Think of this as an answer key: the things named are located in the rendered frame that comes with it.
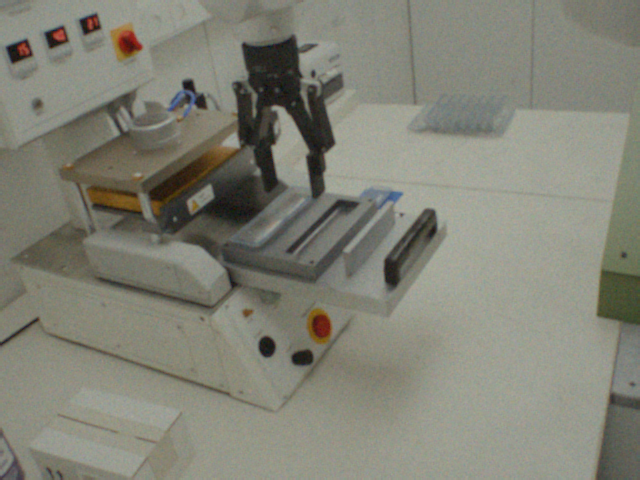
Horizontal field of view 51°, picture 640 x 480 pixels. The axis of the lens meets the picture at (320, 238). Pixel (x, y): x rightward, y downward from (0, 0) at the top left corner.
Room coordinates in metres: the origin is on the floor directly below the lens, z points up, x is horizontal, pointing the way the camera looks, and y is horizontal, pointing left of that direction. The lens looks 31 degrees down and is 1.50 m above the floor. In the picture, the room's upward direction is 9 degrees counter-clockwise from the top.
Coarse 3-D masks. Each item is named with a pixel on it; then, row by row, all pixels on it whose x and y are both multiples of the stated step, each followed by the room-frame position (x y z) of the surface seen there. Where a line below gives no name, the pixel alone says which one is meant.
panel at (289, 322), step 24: (240, 288) 0.86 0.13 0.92; (240, 312) 0.84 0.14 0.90; (264, 312) 0.86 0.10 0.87; (288, 312) 0.89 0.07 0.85; (312, 312) 0.92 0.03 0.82; (336, 312) 0.95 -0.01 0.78; (240, 336) 0.81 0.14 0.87; (264, 336) 0.83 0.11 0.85; (288, 336) 0.86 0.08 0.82; (312, 336) 0.89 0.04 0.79; (264, 360) 0.81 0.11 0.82; (288, 360) 0.83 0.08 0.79; (288, 384) 0.80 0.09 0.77
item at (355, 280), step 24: (384, 216) 0.87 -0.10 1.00; (408, 216) 0.92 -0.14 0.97; (360, 240) 0.81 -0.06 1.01; (384, 240) 0.86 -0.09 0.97; (432, 240) 0.84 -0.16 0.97; (240, 264) 0.86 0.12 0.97; (336, 264) 0.82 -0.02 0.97; (360, 264) 0.80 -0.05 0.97; (408, 264) 0.79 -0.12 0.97; (264, 288) 0.82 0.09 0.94; (288, 288) 0.80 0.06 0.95; (312, 288) 0.78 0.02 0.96; (336, 288) 0.76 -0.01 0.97; (360, 288) 0.75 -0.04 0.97; (384, 288) 0.74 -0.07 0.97; (408, 288) 0.77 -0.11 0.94; (360, 312) 0.74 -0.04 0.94; (384, 312) 0.71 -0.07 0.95
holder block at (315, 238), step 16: (320, 208) 0.95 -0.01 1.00; (336, 208) 0.96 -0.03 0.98; (352, 208) 0.95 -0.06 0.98; (368, 208) 0.92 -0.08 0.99; (304, 224) 0.90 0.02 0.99; (320, 224) 0.92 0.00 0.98; (336, 224) 0.91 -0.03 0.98; (352, 224) 0.88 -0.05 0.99; (272, 240) 0.87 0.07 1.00; (288, 240) 0.86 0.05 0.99; (304, 240) 0.88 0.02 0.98; (320, 240) 0.87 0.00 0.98; (336, 240) 0.84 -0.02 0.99; (352, 240) 0.87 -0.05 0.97; (224, 256) 0.87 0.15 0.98; (240, 256) 0.86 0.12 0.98; (256, 256) 0.84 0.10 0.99; (272, 256) 0.83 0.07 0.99; (288, 256) 0.82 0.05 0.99; (304, 256) 0.84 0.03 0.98; (320, 256) 0.81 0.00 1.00; (336, 256) 0.83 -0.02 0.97; (288, 272) 0.81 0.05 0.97; (304, 272) 0.79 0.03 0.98; (320, 272) 0.79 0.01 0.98
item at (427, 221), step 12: (420, 216) 0.85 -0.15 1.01; (432, 216) 0.85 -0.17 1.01; (408, 228) 0.82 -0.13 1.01; (420, 228) 0.82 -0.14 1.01; (432, 228) 0.86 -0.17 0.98; (408, 240) 0.79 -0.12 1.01; (420, 240) 0.81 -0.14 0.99; (396, 252) 0.76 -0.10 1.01; (408, 252) 0.77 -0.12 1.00; (384, 264) 0.75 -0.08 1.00; (396, 264) 0.74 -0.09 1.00; (384, 276) 0.75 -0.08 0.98; (396, 276) 0.74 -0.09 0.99
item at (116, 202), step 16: (208, 160) 1.06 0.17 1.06; (224, 160) 1.06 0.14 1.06; (176, 176) 1.01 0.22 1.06; (192, 176) 1.00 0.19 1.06; (96, 192) 1.01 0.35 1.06; (112, 192) 0.99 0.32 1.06; (128, 192) 0.98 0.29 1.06; (160, 192) 0.96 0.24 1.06; (176, 192) 0.96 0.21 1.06; (96, 208) 1.02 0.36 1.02; (112, 208) 1.00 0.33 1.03; (128, 208) 0.97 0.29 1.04; (160, 208) 0.93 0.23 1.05
